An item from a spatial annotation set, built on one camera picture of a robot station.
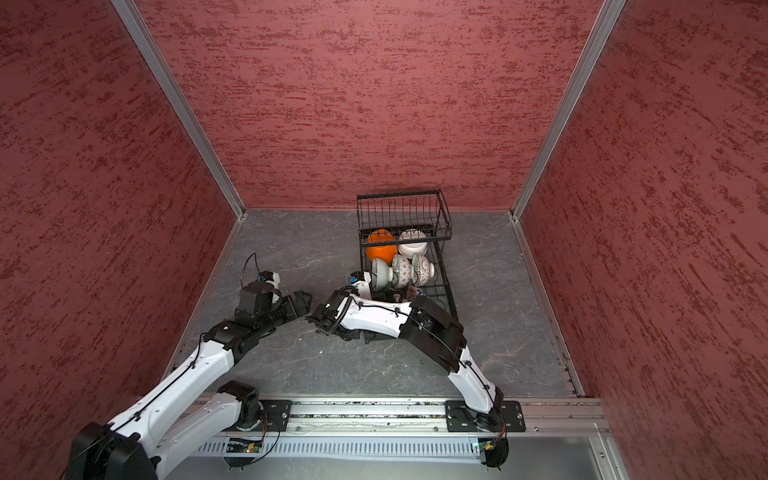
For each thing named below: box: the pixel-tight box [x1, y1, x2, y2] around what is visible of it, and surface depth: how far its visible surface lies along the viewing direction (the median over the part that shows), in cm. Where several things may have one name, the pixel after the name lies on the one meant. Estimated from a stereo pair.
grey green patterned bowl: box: [392, 254, 412, 289], surface depth 93 cm
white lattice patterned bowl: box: [411, 252, 435, 287], surface depth 94 cm
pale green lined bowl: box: [371, 257, 393, 291], surface depth 94 cm
